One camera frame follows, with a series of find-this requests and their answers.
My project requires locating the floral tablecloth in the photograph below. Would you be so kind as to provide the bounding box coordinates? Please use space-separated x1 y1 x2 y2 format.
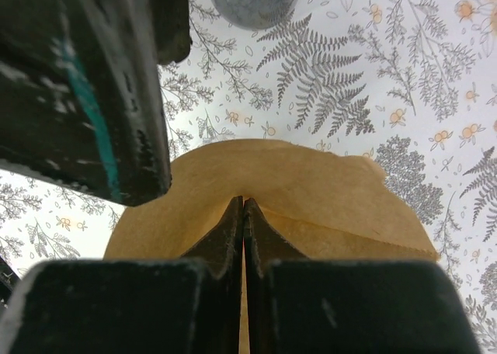
1 0 496 353

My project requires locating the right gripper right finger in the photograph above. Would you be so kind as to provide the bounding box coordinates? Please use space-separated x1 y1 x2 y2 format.
244 199 479 353

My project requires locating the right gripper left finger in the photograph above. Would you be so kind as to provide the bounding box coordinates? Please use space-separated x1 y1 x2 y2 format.
1 197 243 353

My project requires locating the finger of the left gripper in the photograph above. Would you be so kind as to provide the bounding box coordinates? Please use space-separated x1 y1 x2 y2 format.
1 0 172 207
150 0 192 65

